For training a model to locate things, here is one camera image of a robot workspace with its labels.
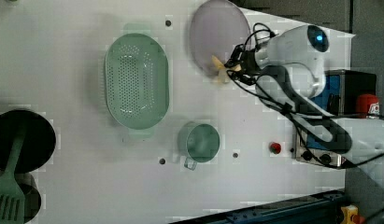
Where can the strawberry toy near oven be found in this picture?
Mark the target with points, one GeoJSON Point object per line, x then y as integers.
{"type": "Point", "coordinates": [275, 147]}

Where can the peeled yellow toy banana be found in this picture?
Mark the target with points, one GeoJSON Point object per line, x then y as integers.
{"type": "Point", "coordinates": [221, 69]}

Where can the blue metal frame rail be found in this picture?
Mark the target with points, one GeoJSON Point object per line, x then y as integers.
{"type": "Point", "coordinates": [320, 208]}

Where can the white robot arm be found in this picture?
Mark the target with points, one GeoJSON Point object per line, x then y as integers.
{"type": "Point", "coordinates": [287, 72]}

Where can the grey round plate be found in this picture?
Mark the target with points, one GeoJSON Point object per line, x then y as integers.
{"type": "Point", "coordinates": [217, 26]}

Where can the small black round pan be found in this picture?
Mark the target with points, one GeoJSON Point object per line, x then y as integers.
{"type": "Point", "coordinates": [33, 198]}

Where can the red ketchup bottle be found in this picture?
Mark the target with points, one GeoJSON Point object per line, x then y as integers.
{"type": "Point", "coordinates": [366, 105]}

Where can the large black round pan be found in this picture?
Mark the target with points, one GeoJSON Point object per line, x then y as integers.
{"type": "Point", "coordinates": [38, 145]}

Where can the green perforated colander basket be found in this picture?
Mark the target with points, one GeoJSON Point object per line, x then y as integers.
{"type": "Point", "coordinates": [136, 72]}

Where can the silver black toaster oven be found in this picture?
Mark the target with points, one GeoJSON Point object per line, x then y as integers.
{"type": "Point", "coordinates": [338, 98]}

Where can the green metal mug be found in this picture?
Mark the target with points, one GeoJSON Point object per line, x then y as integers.
{"type": "Point", "coordinates": [198, 143]}

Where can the green slotted spatula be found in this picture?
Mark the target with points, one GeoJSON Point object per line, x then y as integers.
{"type": "Point", "coordinates": [12, 198]}

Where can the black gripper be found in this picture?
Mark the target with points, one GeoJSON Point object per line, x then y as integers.
{"type": "Point", "coordinates": [242, 66]}

